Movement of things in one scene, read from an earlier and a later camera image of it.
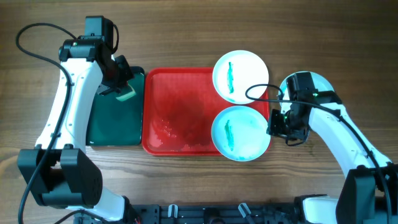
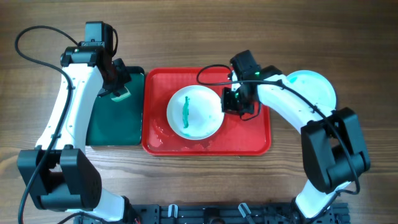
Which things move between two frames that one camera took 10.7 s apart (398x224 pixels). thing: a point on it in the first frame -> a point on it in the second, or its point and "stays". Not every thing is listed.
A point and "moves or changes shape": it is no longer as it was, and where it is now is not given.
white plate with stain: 240,77 moves or changes shape
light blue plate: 239,133 moves or changes shape
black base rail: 165,213 stays
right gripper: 275,129 -> 228,106
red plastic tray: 179,104 stays
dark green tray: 115,122 stays
